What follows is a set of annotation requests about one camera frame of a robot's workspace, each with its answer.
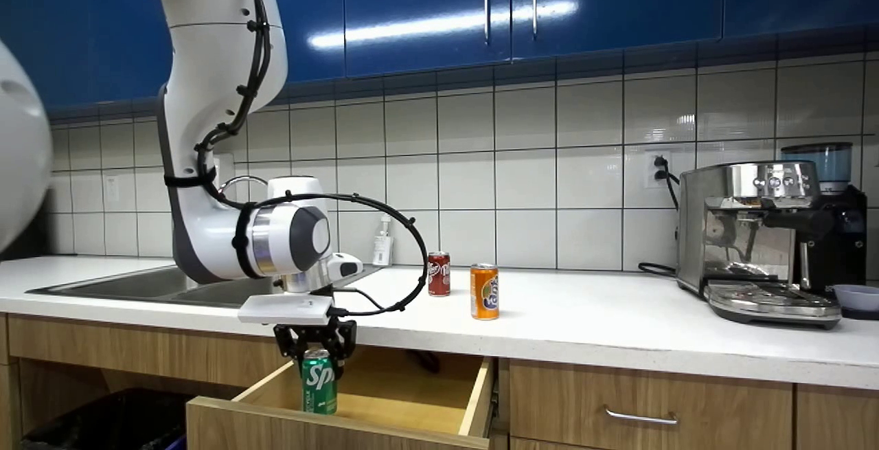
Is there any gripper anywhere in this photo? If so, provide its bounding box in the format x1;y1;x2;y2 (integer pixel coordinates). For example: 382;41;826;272
273;319;358;380

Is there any green soda can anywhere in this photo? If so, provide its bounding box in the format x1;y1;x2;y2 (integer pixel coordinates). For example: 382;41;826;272
301;348;339;416

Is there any open wooden drawer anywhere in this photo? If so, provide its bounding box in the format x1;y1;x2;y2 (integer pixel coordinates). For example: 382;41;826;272
186;346;496;450

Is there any white soap bottle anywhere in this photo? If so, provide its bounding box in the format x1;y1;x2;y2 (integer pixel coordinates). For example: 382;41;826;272
372;216;394;267

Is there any red soda can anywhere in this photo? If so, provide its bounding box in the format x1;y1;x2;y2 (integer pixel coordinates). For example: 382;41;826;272
427;251;452;297

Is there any orange soda can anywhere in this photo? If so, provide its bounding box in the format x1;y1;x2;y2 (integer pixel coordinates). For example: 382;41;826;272
470;263;500;321

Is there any chrome tap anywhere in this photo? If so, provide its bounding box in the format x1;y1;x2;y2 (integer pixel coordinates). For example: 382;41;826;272
218;175;269;204

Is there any steel sink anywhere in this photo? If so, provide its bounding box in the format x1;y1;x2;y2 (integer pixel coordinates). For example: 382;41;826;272
26;264;383;310

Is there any closed wooden drawer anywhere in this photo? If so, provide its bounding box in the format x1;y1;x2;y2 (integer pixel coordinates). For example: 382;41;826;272
795;383;879;450
509;359;795;450

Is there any steel espresso machine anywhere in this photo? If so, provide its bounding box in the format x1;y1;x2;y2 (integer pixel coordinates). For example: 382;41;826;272
676;160;844;331

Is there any black coffee grinder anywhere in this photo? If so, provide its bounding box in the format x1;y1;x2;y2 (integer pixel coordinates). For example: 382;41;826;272
780;142;869;294

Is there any grey bowl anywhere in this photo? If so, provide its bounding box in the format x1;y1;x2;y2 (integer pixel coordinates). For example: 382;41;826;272
832;283;879;314

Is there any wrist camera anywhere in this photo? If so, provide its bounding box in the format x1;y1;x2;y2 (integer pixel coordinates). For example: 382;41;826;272
238;293;336;326

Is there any silver drawer handle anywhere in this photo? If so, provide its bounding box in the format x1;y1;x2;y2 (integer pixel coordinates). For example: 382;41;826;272
604;405;680;427

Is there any white wall socket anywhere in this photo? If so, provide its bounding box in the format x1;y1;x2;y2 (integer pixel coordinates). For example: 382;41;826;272
643;150;672;190

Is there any black cable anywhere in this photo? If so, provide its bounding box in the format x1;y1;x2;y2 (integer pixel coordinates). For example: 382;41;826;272
638;155;682;278

